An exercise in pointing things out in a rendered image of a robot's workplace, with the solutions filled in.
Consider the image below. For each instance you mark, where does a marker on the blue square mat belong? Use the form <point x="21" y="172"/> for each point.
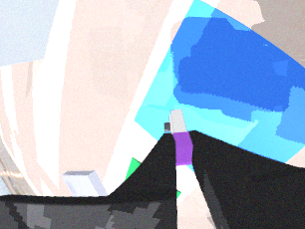
<point x="231" y="84"/>

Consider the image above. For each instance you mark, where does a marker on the white panel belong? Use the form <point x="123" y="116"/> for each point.
<point x="25" y="27"/>

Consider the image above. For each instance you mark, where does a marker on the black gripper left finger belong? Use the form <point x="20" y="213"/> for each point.
<point x="145" y="200"/>

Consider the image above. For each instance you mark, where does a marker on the green flat square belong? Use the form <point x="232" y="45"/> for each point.
<point x="133" y="166"/>

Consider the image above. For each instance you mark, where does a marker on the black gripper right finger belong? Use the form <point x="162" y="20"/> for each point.
<point x="244" y="190"/>

